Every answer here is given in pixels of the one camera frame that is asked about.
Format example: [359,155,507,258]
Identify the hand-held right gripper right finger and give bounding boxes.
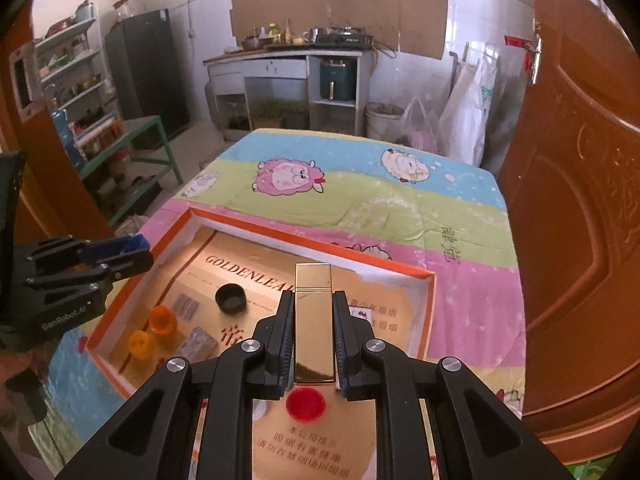
[332,290,573,480]

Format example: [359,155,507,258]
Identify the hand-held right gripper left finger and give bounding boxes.
[54,290,296,480]

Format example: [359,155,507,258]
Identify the brown wooden door frame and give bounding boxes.
[0,25,118,241]

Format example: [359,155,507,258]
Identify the metal door strike plate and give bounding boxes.
[9,42,43,122]

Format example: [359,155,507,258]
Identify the red bottle cap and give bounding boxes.
[285,386,327,423]

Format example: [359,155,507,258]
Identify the black bottle cap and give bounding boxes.
[215,283,248,315]

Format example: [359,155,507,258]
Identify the green metal bench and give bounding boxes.
[80,115,185,228]

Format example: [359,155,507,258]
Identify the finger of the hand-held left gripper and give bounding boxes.
[25,251,154,293]
[27,237,133,267]

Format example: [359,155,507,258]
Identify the person's left hand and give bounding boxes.
[0,347,46,431]

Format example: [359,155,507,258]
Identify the gold rectangular lighter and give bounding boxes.
[292,262,337,385]

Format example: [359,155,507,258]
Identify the printed sheep blanket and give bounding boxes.
[30,127,526,480]

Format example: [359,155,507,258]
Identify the white woven sacks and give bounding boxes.
[439,57,501,166]

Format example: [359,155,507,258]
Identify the black gas stove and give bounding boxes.
[314,25,375,51]

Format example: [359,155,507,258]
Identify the clear plastic bag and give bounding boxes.
[395,97,443,156]

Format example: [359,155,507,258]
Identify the yellow bottle cap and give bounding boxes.
[128,331,157,359]

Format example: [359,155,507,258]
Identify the dark refrigerator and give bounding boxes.
[105,9,191,143]

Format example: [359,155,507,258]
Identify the shallow orange-rimmed cardboard tray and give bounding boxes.
[86,206,437,480]

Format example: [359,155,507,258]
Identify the white bucket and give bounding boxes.
[365,102,405,142]

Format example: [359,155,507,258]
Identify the grey kitchen counter cabinet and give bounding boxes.
[202,47,376,136]

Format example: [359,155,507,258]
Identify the metal door handle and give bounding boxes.
[505,20,543,86]

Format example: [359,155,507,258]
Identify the dark green air fryer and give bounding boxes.
[319,58,357,102]

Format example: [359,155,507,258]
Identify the white shelf rack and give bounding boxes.
[32,17,126,161]

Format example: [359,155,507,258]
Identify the orange bottle cap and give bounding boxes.
[149,306,178,336]

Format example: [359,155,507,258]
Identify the brown wooden door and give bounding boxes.
[500,0,640,441]

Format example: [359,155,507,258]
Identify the grey gas cylinder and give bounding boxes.
[205,80,226,131]

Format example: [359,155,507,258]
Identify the cardboard sheet on wall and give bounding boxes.
[229,0,449,61]

